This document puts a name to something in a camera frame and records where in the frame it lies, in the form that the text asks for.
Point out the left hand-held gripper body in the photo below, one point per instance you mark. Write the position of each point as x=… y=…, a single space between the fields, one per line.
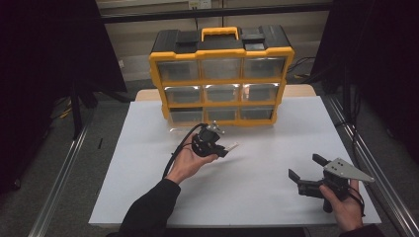
x=206 y=143

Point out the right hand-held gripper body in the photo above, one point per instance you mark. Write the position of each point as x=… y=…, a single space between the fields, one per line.
x=346 y=171

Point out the small white stick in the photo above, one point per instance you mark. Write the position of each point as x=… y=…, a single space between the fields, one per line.
x=233 y=146

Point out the clear plastic organizer drawer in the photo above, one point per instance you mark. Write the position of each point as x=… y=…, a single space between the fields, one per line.
x=186 y=117

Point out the yellow and black organizer cabinet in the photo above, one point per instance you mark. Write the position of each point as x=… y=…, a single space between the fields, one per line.
x=217 y=52

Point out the person's left hand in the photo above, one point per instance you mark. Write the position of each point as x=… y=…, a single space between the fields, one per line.
x=184 y=164

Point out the person's right hand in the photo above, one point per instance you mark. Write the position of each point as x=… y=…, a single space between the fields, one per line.
x=346 y=214

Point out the white table cover sheet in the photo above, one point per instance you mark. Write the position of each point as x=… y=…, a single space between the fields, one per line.
x=230 y=197

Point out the group of clear drawers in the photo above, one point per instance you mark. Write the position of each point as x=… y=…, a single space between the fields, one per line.
x=220 y=68

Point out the small black floor item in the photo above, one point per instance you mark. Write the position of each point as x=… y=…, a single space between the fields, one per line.
x=100 y=143

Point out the black curtain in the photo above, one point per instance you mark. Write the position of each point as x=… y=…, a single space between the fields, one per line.
x=378 y=49
x=33 y=65

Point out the black stand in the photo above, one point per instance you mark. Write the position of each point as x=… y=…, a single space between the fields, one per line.
x=76 y=112

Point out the black horizontal bar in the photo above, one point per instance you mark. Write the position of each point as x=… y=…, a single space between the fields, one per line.
x=164 y=15

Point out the metal floor rail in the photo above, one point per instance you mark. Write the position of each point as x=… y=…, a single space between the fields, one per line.
x=395 y=204
x=56 y=187

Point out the small white wall outlet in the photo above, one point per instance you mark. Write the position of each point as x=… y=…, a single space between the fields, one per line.
x=121 y=63

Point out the white wall socket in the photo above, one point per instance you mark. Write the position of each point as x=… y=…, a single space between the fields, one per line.
x=199 y=4

